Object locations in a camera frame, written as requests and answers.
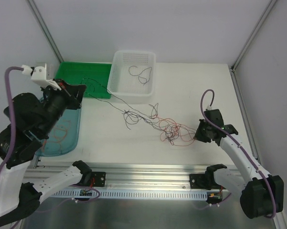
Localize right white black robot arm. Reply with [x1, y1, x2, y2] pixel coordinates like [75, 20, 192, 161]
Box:
[195, 109, 284, 219]

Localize orange purple black wires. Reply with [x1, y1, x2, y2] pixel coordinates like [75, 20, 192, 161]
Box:
[123, 103, 198, 146]

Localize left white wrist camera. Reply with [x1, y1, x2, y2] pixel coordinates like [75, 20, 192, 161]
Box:
[21, 65, 61, 91]

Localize translucent blue plastic tray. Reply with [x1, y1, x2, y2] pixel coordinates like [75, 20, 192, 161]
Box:
[35, 109, 82, 157]

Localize white slotted cable duct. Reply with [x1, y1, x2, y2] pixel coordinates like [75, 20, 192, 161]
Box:
[52, 188, 207, 201]

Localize green plastic tray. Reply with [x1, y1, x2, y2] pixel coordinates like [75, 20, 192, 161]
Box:
[55, 62, 112, 99]

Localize white perforated plastic basket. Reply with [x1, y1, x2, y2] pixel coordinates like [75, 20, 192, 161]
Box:
[107, 50, 156, 104]

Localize black wire in green tray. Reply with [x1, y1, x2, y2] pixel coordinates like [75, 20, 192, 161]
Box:
[81, 76, 108, 96]

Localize long black wire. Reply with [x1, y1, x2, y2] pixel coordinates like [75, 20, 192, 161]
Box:
[80, 76, 158, 131]

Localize orange wire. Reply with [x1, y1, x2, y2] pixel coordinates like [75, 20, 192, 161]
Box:
[42, 119, 72, 155]

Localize aluminium rail frame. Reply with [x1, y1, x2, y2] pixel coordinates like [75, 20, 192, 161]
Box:
[25, 63, 254, 190]

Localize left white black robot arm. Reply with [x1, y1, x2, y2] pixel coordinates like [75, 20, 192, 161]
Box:
[0, 79, 92, 227]

